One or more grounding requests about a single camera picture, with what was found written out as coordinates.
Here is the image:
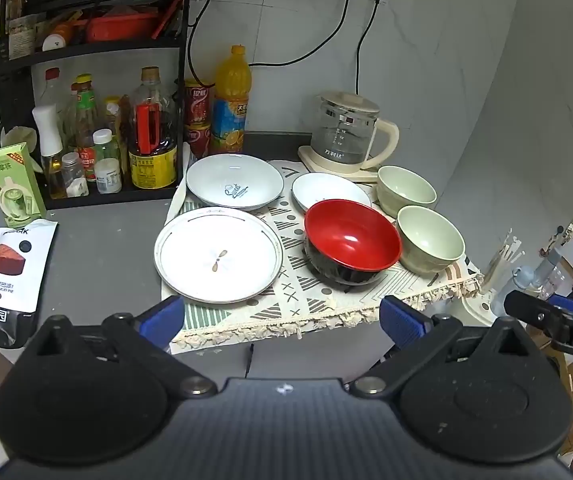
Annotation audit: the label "red chopsticks bundle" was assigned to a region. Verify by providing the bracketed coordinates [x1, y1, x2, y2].
[150, 0, 185, 40]

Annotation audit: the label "orange bottle white cap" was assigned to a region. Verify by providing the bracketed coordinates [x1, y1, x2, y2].
[41, 22, 90, 52]

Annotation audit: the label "cream kettle base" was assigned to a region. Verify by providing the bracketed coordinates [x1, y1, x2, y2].
[297, 144, 392, 184]

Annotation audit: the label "red drink can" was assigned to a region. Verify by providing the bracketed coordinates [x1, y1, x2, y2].
[185, 121, 212, 159]
[184, 80, 214, 126]

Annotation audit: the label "white chocolate pie packet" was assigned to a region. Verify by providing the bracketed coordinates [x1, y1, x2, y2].
[0, 219, 58, 350]

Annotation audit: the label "red plastic basket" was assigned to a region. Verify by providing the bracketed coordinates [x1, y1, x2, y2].
[85, 12, 160, 44]

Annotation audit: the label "bottle with white spray top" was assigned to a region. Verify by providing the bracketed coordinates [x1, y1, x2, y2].
[31, 105, 65, 200]

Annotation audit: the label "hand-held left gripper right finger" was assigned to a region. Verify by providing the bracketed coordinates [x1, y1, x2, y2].
[349, 295, 530, 397]

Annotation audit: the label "green label bottle yellow cap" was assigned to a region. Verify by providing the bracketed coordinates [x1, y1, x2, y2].
[71, 74, 99, 181]

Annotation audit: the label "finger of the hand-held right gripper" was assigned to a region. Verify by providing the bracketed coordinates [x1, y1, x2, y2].
[503, 289, 573, 347]
[547, 294, 573, 318]

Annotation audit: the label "green drink carton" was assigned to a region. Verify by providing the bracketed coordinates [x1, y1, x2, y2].
[0, 141, 47, 228]

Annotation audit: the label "small green bottle white cap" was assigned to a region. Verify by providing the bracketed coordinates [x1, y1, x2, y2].
[93, 129, 120, 162]

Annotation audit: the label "slim bottle yellow cap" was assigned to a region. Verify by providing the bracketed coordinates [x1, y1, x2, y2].
[102, 96, 126, 161]

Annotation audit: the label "patterned fringed table mat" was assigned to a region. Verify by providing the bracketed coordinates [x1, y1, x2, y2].
[164, 160, 485, 356]

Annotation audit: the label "small white plate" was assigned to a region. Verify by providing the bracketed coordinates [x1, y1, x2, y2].
[291, 172, 373, 213]

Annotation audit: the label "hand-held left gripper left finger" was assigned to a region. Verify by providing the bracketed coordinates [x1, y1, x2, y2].
[31, 295, 218, 399]

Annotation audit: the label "glass kettle cream handle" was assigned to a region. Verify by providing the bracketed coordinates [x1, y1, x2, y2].
[311, 91, 400, 165]

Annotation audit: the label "pale green bowl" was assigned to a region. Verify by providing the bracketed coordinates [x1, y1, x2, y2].
[395, 205, 467, 275]
[376, 165, 438, 220]

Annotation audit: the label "red and black bowl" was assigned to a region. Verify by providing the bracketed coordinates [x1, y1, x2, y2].
[303, 199, 403, 286]

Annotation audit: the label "cream crumpled bag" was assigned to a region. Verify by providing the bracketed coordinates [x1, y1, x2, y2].
[0, 124, 43, 162]

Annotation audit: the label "white plastic jar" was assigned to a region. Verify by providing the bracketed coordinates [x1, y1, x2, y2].
[95, 158, 123, 194]

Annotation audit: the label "large white plate grey rim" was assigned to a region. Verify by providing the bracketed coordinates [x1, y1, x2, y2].
[154, 206, 284, 305]

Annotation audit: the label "clear bottle red cap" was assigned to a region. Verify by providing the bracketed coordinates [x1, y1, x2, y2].
[41, 67, 70, 111]

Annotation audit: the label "black power cable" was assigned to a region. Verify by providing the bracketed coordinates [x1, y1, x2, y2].
[248, 0, 355, 69]
[354, 1, 383, 97]
[185, 0, 218, 88]

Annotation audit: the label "snack packets on shelf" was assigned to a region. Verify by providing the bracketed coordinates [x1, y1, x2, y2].
[2, 0, 38, 60]

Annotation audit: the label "small glass jar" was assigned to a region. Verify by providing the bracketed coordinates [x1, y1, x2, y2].
[60, 152, 90, 198]

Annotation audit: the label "black metal shelf rack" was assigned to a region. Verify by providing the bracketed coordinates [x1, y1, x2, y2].
[0, 0, 197, 211]

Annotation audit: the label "bundle of pale chopsticks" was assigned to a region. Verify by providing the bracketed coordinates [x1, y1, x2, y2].
[481, 229, 526, 292]

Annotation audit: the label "orange juice bottle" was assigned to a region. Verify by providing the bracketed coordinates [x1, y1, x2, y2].
[210, 45, 253, 155]

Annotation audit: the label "white plate with blue script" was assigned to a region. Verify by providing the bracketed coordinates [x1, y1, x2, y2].
[185, 154, 285, 212]

